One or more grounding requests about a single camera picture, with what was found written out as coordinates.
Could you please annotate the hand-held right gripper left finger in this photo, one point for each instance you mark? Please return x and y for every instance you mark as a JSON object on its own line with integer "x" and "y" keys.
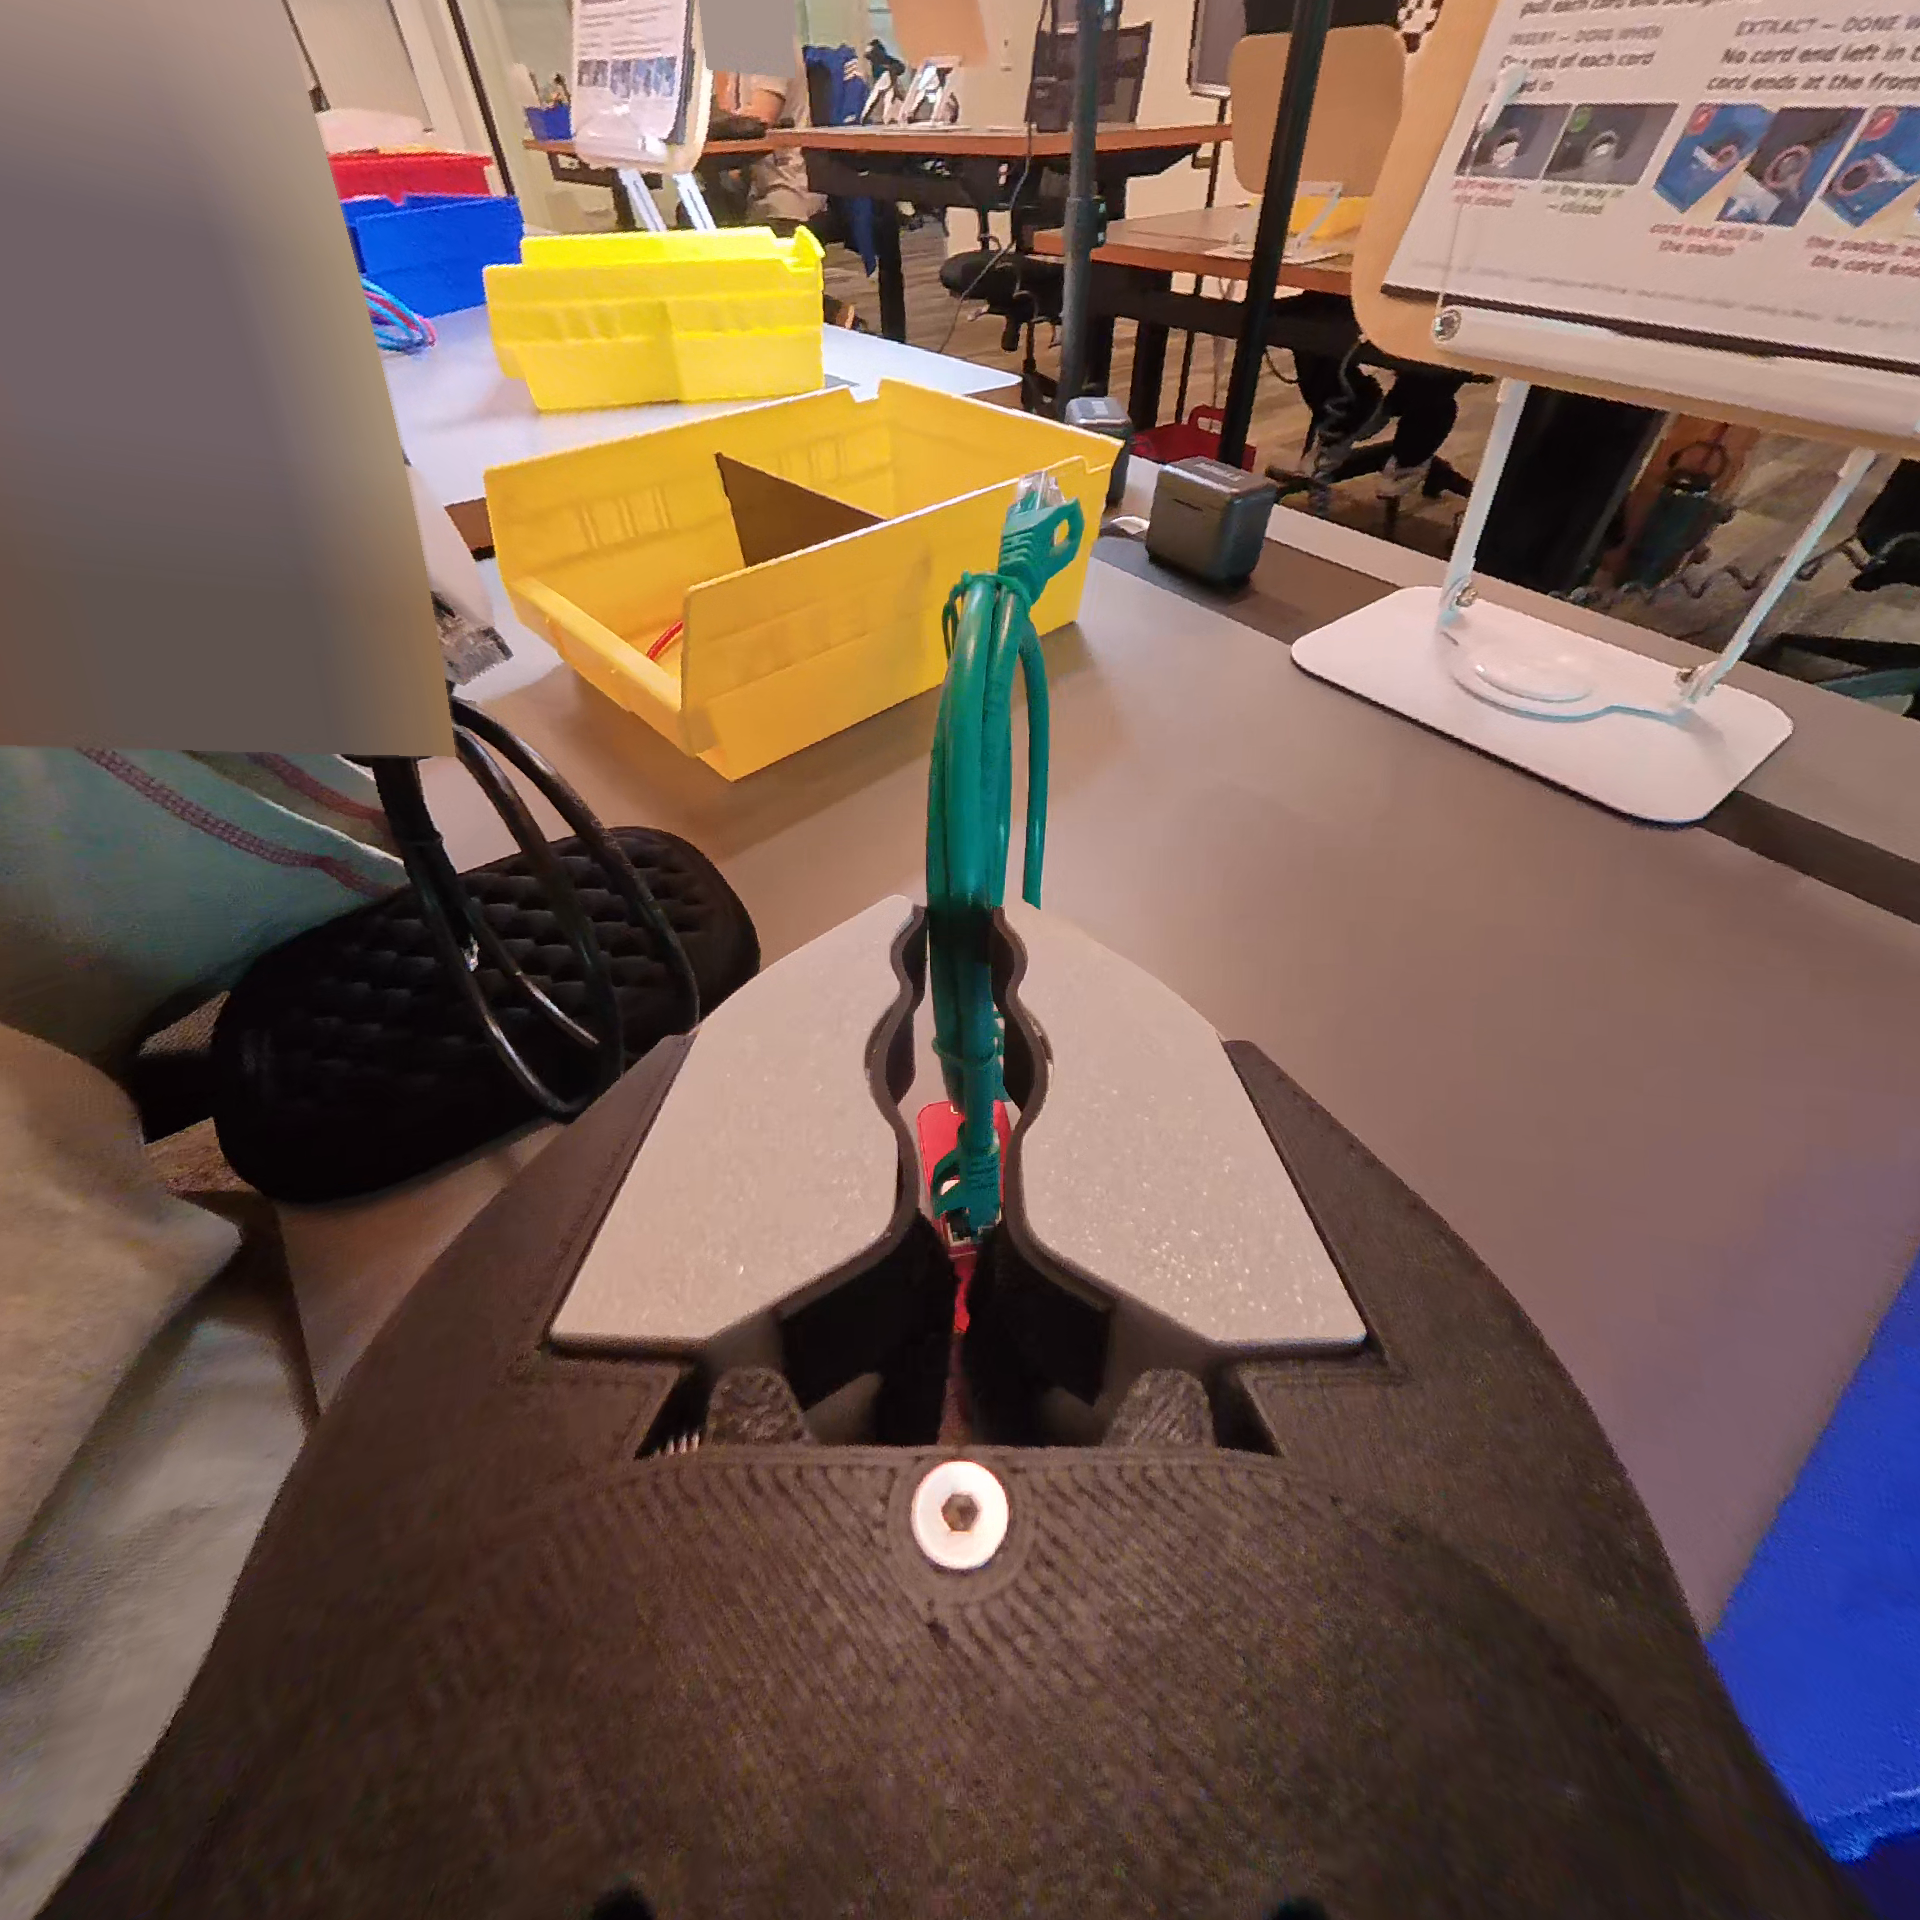
{"x": 750, "y": 1185}

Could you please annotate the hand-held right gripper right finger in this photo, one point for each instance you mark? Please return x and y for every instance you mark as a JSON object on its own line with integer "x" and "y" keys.
{"x": 1185, "y": 1201}

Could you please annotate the red ethernet splitter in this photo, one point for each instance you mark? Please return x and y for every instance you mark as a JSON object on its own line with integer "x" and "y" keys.
{"x": 938, "y": 1123}

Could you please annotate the yellow plastic bin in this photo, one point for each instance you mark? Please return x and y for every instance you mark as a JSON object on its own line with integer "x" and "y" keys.
{"x": 661, "y": 323}
{"x": 840, "y": 645}

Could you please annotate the grey desk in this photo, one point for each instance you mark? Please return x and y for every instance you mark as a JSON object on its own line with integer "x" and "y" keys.
{"x": 1425, "y": 974}

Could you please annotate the black wrist rest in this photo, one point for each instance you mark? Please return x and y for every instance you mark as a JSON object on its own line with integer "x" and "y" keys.
{"x": 375, "y": 1049}

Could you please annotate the white board stand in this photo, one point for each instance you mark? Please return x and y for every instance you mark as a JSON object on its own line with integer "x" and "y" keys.
{"x": 1576, "y": 691}
{"x": 661, "y": 198}

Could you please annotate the person's beige sweater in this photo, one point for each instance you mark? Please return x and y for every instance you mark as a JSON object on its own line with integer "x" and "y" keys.
{"x": 105, "y": 1350}

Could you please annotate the dark bin divider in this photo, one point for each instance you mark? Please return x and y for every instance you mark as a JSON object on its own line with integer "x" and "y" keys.
{"x": 795, "y": 517}

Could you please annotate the grey power box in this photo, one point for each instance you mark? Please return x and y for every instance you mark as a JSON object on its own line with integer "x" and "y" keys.
{"x": 1208, "y": 524}

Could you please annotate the dark grey power adapter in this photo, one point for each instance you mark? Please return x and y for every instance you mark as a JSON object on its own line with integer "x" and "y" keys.
{"x": 1096, "y": 430}

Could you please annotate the black office chair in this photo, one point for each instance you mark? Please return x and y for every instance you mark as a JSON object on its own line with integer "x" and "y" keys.
{"x": 998, "y": 294}

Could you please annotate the wooden office table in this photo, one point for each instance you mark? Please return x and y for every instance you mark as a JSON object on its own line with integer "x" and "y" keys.
{"x": 960, "y": 143}
{"x": 1201, "y": 248}

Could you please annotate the red plastic bin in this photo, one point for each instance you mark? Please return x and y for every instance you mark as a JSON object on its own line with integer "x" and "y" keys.
{"x": 405, "y": 172}

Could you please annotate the wooden board back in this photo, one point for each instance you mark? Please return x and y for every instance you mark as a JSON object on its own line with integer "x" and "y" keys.
{"x": 1319, "y": 112}

